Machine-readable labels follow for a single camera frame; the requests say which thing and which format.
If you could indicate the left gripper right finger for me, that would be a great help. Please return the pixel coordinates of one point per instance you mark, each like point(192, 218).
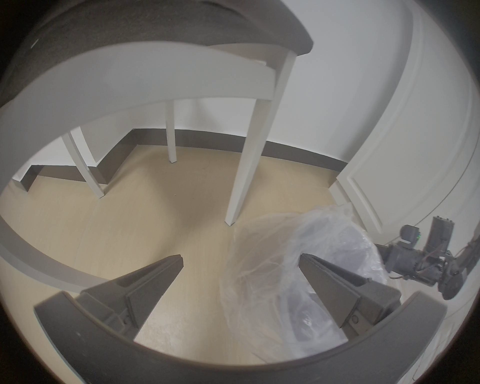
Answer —
point(337, 296)

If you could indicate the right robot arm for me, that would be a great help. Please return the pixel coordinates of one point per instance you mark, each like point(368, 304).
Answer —
point(450, 277)

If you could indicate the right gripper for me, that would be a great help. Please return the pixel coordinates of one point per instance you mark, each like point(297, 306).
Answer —
point(399, 260)

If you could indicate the grey and white chair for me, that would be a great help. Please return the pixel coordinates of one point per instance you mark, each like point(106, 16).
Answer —
point(150, 71)

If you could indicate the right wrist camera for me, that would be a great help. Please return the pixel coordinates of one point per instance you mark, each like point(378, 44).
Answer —
point(408, 234)

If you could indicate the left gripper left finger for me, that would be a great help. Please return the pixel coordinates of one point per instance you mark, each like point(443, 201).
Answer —
point(146, 292)

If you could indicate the pale grey trash bin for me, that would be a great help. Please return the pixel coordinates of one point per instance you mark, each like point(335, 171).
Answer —
point(330, 243)

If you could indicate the clear plastic bag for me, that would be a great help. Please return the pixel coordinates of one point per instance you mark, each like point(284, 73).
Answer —
point(258, 270)

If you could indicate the white wardrobe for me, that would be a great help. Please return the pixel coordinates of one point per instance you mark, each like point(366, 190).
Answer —
point(420, 131)

